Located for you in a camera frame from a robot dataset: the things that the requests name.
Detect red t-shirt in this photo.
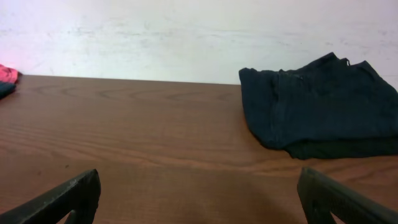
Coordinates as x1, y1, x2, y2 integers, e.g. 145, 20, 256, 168
0, 65, 19, 84

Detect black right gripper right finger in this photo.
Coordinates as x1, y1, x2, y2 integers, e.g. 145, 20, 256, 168
297, 167, 397, 224

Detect navy blue shorts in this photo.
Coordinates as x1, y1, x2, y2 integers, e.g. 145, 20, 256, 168
0, 82, 16, 99

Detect folded navy shorts stack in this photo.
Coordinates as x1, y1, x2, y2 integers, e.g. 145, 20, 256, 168
239, 53, 397, 160

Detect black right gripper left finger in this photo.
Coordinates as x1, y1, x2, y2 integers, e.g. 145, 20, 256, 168
1, 169, 101, 224

